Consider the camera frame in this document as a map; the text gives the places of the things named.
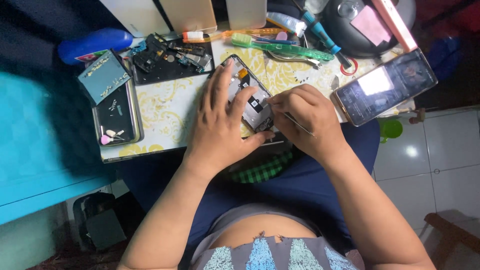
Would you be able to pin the wooden chair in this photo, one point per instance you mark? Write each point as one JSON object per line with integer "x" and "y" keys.
{"x": 450, "y": 232}

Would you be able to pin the pink sticky note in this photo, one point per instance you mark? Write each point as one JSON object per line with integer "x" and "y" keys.
{"x": 371, "y": 24}

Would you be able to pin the black box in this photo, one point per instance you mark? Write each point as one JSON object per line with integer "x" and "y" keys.
{"x": 98, "y": 221}

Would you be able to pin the pink grinding bit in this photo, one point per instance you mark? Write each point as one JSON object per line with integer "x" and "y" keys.
{"x": 107, "y": 140}

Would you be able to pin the thin metal pry tool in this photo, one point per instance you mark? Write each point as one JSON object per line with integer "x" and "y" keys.
{"x": 300, "y": 126}

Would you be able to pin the blue plastic bottle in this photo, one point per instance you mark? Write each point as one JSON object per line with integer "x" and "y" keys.
{"x": 93, "y": 44}

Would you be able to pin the pink guitar pick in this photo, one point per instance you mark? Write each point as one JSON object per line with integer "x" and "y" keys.
{"x": 281, "y": 36}

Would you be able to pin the silver-framed black phone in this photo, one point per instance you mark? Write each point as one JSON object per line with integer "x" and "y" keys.
{"x": 119, "y": 116}

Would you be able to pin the orange toothbrush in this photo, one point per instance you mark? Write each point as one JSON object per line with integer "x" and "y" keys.
{"x": 225, "y": 35}

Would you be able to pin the person's right hand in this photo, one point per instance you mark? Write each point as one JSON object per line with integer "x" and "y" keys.
{"x": 313, "y": 120}

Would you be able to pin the person's left hand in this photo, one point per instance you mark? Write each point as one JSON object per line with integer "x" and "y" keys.
{"x": 215, "y": 135}

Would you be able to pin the white glue tube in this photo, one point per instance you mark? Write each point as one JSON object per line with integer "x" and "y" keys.
{"x": 287, "y": 21}

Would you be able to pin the white grinding bit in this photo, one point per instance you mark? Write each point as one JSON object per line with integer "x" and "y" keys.
{"x": 111, "y": 133}

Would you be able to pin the pink phone case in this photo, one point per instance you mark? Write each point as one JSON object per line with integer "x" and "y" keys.
{"x": 395, "y": 23}

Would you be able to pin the blue plastic container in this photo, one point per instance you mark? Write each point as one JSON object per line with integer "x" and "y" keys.
{"x": 444, "y": 53}

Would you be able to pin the green checkered cloth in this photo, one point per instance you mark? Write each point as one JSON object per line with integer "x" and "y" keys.
{"x": 264, "y": 170}

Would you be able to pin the blue pen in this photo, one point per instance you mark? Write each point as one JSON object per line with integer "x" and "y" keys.
{"x": 273, "y": 41}

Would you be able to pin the phone frame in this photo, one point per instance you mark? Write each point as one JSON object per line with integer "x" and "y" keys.
{"x": 258, "y": 112}

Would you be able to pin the gold phone back cover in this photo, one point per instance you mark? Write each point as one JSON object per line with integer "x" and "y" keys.
{"x": 189, "y": 15}

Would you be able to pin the turquoise bench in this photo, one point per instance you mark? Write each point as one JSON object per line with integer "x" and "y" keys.
{"x": 33, "y": 150}

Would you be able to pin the grey printed shirt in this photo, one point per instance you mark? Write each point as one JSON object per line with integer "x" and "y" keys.
{"x": 273, "y": 255}

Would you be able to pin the white phone back cover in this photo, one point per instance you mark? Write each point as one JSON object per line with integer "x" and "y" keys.
{"x": 137, "y": 15}

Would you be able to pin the metal tweezers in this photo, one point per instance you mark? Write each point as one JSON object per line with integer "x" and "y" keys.
{"x": 296, "y": 58}

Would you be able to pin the green toothbrush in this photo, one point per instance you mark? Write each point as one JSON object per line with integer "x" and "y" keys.
{"x": 281, "y": 47}

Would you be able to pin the yellow floral tablecloth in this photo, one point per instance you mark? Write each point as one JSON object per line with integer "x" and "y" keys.
{"x": 168, "y": 112}

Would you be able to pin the small metal spudger blade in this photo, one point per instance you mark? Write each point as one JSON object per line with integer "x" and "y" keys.
{"x": 335, "y": 82}

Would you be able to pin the black panel with phone parts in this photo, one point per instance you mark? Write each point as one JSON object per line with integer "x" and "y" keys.
{"x": 172, "y": 62}

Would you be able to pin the cream phone back cover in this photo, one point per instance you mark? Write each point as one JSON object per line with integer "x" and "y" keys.
{"x": 246, "y": 13}

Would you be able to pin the gold-cased smartphone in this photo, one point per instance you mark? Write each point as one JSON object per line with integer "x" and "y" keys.
{"x": 384, "y": 87}

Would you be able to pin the green plastic cup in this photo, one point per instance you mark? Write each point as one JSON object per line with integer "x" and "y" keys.
{"x": 390, "y": 129}

